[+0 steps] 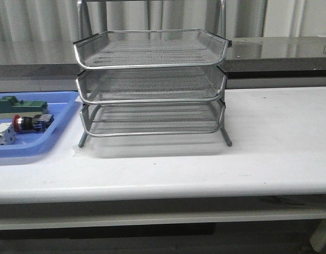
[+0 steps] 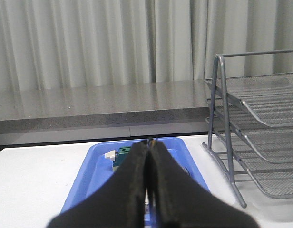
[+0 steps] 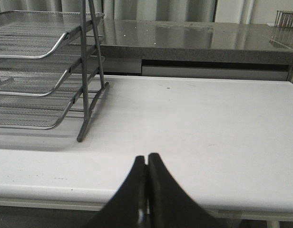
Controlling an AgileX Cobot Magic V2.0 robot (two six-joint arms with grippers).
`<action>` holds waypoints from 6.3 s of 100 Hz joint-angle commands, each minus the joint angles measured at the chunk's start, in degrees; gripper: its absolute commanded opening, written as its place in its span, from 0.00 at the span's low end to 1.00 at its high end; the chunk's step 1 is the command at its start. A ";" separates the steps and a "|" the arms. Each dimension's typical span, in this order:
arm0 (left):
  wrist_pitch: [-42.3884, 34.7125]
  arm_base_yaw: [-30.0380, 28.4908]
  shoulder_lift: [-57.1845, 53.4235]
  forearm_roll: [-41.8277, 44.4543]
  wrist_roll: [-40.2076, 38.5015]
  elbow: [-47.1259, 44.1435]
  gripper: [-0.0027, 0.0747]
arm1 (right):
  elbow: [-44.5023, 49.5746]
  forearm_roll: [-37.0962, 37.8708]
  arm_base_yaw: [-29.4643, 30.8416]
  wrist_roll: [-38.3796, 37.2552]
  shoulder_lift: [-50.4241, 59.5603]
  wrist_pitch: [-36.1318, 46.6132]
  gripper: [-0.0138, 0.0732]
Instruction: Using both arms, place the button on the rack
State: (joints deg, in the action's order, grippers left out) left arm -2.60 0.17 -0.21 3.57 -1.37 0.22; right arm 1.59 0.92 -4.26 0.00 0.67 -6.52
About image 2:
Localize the grey stone counter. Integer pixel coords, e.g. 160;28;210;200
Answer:
0;80;210;146

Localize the grey pleated curtain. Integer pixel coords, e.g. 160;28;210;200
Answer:
0;0;293;92

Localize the green terminal block module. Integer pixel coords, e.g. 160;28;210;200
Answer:
105;146;131;171

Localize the grey metal rack frame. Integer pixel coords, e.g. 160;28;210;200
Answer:
203;54;293;208

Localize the mesh tray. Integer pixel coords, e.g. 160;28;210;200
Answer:
214;98;293;163
203;117;293;206
203;72;293;127

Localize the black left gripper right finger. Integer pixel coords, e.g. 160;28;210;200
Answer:
148;140;258;228

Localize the blue plastic tray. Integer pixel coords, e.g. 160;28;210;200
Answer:
61;137;209;225

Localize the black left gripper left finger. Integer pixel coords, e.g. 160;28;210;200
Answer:
48;142;148;228

